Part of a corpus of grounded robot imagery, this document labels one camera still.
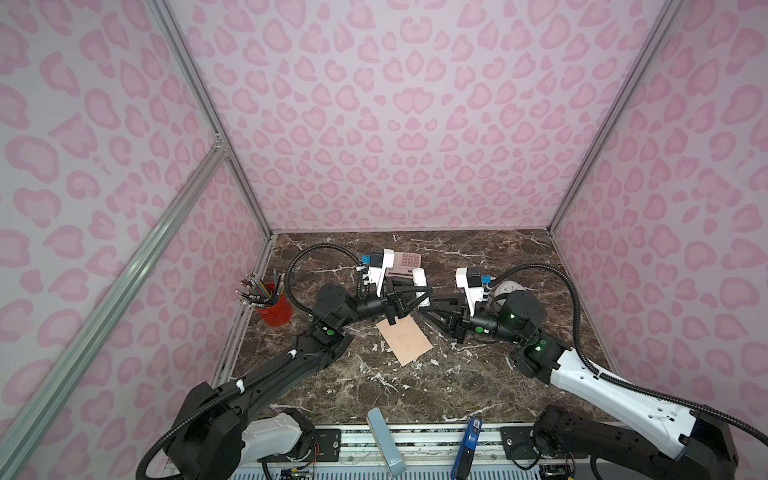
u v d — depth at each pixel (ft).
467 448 2.29
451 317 1.90
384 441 2.39
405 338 2.98
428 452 2.37
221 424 1.30
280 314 2.89
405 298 1.96
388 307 1.85
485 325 1.89
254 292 2.80
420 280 1.95
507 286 3.30
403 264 3.52
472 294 1.88
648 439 1.44
